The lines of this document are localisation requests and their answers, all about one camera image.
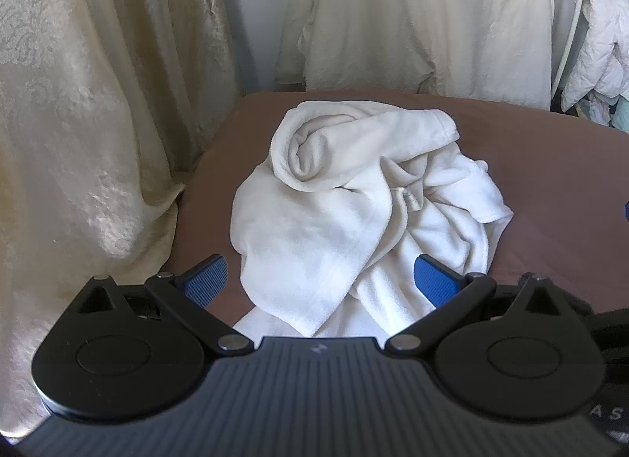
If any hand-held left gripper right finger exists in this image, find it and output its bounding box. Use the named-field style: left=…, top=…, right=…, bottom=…
left=384, top=255, right=566, bottom=356

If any cream patterned curtain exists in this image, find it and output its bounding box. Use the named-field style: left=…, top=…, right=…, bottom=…
left=0, top=0, right=246, bottom=443

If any cream hanging cloth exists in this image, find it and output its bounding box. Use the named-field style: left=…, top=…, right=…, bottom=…
left=275, top=0, right=556, bottom=111

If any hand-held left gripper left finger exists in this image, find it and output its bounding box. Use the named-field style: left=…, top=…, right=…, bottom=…
left=74, top=255, right=256, bottom=356

